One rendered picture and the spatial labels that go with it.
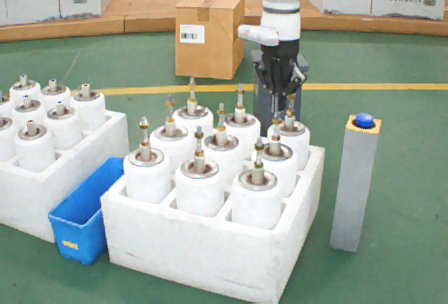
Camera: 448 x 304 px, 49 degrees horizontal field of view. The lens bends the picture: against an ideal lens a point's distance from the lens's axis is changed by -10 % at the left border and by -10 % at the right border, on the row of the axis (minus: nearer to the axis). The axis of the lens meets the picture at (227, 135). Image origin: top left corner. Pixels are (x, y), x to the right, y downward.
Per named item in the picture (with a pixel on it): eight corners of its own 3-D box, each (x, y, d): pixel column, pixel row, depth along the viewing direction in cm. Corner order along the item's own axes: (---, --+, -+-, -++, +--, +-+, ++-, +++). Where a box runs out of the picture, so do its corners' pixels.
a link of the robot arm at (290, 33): (235, 36, 98) (235, 5, 96) (276, 27, 105) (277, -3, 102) (270, 47, 92) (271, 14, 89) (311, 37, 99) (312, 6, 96)
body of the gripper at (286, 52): (310, 33, 99) (307, 79, 103) (277, 24, 105) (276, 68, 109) (283, 40, 94) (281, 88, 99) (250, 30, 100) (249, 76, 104)
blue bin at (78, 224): (114, 194, 141) (110, 155, 136) (150, 203, 138) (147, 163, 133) (54, 256, 116) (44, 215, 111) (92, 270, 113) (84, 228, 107)
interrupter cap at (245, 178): (256, 197, 97) (256, 194, 96) (229, 180, 102) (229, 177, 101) (285, 183, 101) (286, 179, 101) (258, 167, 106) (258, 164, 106)
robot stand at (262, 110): (247, 141, 170) (250, 50, 157) (292, 139, 171) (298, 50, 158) (253, 164, 157) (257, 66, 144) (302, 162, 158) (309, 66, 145)
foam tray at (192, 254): (179, 180, 148) (177, 121, 140) (318, 208, 136) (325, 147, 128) (110, 262, 116) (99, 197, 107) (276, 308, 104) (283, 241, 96)
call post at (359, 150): (334, 231, 128) (350, 115, 114) (360, 236, 125) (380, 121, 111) (328, 248, 122) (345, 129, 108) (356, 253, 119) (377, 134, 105)
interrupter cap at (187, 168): (180, 180, 101) (179, 177, 101) (180, 161, 108) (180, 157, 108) (220, 179, 102) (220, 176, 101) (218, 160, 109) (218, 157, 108)
